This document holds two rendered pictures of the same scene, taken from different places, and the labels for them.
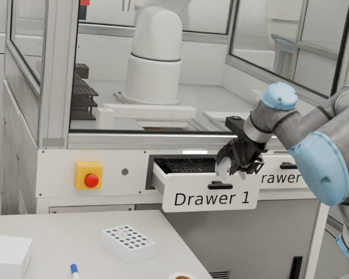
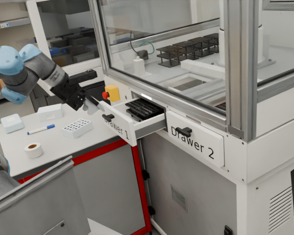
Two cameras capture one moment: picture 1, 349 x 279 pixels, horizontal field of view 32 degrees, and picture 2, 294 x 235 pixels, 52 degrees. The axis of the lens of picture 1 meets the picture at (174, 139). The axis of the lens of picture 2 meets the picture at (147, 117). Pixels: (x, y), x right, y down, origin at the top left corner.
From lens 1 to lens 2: 2.07 m
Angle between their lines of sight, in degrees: 79
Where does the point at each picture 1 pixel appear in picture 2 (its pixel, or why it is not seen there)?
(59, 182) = not seen: hidden behind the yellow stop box
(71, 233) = (90, 117)
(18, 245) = (52, 108)
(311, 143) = not seen: outside the picture
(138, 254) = (65, 133)
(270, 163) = (180, 123)
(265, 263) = (206, 212)
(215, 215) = (169, 149)
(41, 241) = (79, 114)
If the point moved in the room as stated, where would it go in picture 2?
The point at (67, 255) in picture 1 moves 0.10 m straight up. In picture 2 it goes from (67, 122) to (62, 105)
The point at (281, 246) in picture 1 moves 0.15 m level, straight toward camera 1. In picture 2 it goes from (213, 207) to (174, 209)
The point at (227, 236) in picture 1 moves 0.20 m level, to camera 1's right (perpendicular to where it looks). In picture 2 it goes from (178, 170) to (191, 201)
